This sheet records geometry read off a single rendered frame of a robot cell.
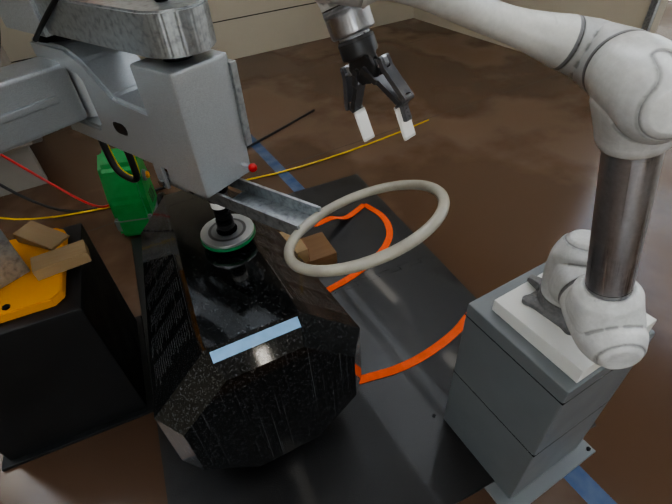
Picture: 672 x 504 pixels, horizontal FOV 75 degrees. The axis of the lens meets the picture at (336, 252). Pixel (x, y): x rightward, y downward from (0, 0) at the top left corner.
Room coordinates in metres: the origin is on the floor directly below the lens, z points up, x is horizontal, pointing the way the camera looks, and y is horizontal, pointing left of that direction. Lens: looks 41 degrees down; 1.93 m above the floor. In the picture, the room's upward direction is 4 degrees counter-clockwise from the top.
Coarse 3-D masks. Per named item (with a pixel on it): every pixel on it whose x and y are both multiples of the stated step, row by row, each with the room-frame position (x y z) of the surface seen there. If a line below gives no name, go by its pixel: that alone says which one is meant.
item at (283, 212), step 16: (192, 192) 1.36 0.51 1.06; (256, 192) 1.32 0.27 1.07; (272, 192) 1.27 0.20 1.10; (240, 208) 1.22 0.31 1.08; (256, 208) 1.18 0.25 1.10; (272, 208) 1.23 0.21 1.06; (288, 208) 1.22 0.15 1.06; (304, 208) 1.18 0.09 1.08; (320, 208) 1.15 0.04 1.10; (272, 224) 1.13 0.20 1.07; (288, 224) 1.08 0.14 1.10
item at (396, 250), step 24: (360, 192) 1.19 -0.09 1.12; (384, 192) 1.18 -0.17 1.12; (432, 192) 1.02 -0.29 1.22; (312, 216) 1.13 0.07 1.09; (432, 216) 0.85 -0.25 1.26; (288, 240) 1.00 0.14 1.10; (408, 240) 0.78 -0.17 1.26; (288, 264) 0.87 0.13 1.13; (336, 264) 0.77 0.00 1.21; (360, 264) 0.74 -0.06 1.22
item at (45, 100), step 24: (0, 72) 1.61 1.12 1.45; (24, 72) 1.59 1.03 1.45; (48, 72) 1.63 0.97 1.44; (0, 96) 1.49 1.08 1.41; (24, 96) 1.55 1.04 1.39; (48, 96) 1.60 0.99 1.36; (72, 96) 1.66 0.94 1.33; (0, 120) 1.46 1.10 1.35; (24, 120) 1.52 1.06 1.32; (48, 120) 1.57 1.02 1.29; (72, 120) 1.63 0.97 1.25; (0, 144) 1.43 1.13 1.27
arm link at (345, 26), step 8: (336, 8) 0.89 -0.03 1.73; (344, 8) 0.88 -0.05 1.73; (352, 8) 0.89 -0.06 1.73; (360, 8) 0.89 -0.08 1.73; (368, 8) 0.91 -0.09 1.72; (328, 16) 0.90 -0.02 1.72; (336, 16) 0.89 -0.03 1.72; (344, 16) 0.88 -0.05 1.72; (352, 16) 0.88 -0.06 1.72; (360, 16) 0.88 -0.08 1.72; (368, 16) 0.90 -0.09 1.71; (328, 24) 0.90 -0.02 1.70; (336, 24) 0.89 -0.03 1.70; (344, 24) 0.88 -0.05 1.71; (352, 24) 0.88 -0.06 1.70; (360, 24) 0.88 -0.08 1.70; (368, 24) 0.89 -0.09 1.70; (336, 32) 0.89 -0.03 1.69; (344, 32) 0.88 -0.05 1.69; (352, 32) 0.87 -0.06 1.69; (360, 32) 0.89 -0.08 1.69; (336, 40) 0.89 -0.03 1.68; (344, 40) 0.89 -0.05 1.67
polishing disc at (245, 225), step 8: (240, 216) 1.47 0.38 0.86; (208, 224) 1.43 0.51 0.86; (240, 224) 1.42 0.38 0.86; (248, 224) 1.41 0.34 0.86; (208, 232) 1.38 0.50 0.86; (216, 232) 1.38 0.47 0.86; (240, 232) 1.36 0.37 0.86; (248, 232) 1.36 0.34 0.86; (208, 240) 1.33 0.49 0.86; (216, 240) 1.32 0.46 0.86; (224, 240) 1.32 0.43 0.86; (232, 240) 1.32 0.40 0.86; (240, 240) 1.31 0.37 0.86; (216, 248) 1.29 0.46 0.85; (224, 248) 1.28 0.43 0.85
